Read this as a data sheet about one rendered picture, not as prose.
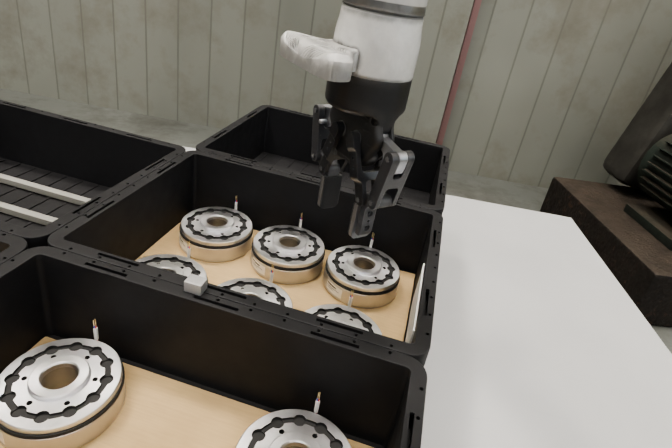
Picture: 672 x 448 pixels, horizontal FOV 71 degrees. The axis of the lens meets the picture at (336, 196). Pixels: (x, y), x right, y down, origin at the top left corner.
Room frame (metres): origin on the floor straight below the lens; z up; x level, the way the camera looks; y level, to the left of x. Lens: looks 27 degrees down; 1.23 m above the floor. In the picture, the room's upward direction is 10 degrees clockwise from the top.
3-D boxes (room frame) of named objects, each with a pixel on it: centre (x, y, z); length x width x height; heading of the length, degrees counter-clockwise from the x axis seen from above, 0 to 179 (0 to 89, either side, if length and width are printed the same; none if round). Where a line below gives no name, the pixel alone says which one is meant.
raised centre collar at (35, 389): (0.28, 0.21, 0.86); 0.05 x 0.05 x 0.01
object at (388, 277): (0.54, -0.05, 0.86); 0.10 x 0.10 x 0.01
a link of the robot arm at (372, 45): (0.42, 0.00, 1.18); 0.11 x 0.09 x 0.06; 126
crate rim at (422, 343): (0.50, 0.07, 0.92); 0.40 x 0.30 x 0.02; 80
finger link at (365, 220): (0.39, -0.04, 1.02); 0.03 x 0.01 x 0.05; 36
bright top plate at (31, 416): (0.28, 0.21, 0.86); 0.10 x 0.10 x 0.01
